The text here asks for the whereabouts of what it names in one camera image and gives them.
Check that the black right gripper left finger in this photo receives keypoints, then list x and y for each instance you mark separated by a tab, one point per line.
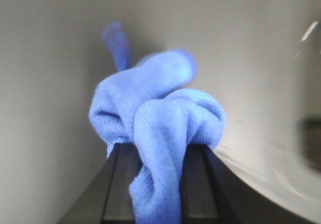
107	199

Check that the blue microfiber cloth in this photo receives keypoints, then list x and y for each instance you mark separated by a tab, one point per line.
149	105

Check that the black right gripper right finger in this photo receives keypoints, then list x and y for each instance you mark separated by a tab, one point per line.
212	193

